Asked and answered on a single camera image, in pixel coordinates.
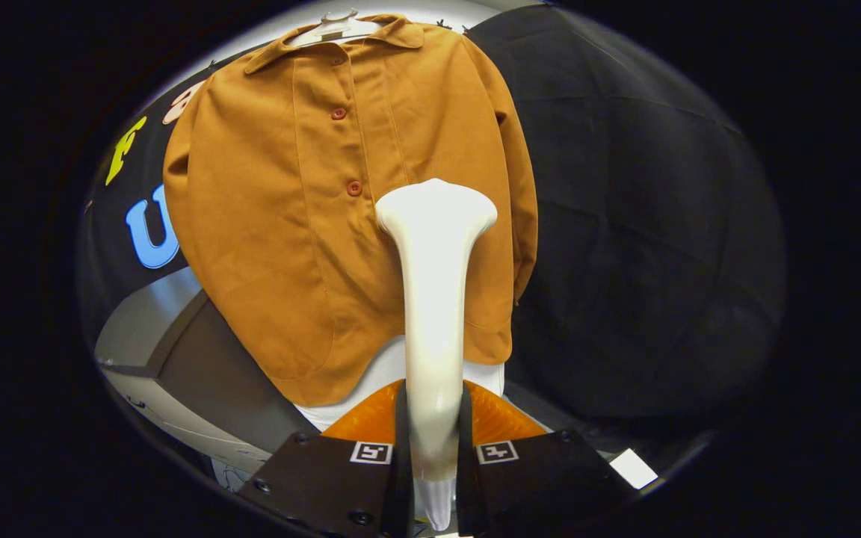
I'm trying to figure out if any grey cabinet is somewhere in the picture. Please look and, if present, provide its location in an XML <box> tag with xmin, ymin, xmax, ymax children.
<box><xmin>93</xmin><ymin>265</ymin><xmax>321</xmax><ymax>479</ymax></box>

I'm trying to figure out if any white garment form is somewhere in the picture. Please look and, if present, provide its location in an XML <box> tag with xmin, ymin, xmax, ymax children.
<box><xmin>294</xmin><ymin>335</ymin><xmax>506</xmax><ymax>433</ymax></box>

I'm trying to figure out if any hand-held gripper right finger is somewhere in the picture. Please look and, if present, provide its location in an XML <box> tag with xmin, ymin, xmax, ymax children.
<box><xmin>457</xmin><ymin>380</ymin><xmax>637</xmax><ymax>538</ymax></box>

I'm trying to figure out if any orange button-up shirt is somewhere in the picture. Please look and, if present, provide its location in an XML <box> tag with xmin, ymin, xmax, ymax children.
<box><xmin>163</xmin><ymin>13</ymin><xmax>538</xmax><ymax>408</ymax></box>

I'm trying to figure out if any grey steamer hose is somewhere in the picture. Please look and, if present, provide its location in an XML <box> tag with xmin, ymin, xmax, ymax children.
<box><xmin>417</xmin><ymin>474</ymin><xmax>455</xmax><ymax>533</ymax></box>

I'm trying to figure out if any black backdrop cloth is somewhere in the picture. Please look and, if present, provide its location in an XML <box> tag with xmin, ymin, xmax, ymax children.
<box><xmin>79</xmin><ymin>4</ymin><xmax>786</xmax><ymax>419</ymax></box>

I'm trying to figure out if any white clothes hanger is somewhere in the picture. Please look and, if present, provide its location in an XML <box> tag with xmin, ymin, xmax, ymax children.
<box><xmin>286</xmin><ymin>9</ymin><xmax>384</xmax><ymax>47</ymax></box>

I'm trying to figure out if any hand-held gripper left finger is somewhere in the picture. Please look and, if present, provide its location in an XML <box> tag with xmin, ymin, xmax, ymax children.
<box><xmin>236</xmin><ymin>380</ymin><xmax>416</xmax><ymax>538</ymax></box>

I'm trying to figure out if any white paper sheet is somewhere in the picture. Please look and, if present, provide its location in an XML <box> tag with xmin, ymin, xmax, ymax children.
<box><xmin>608</xmin><ymin>448</ymin><xmax>659</xmax><ymax>490</ymax></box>

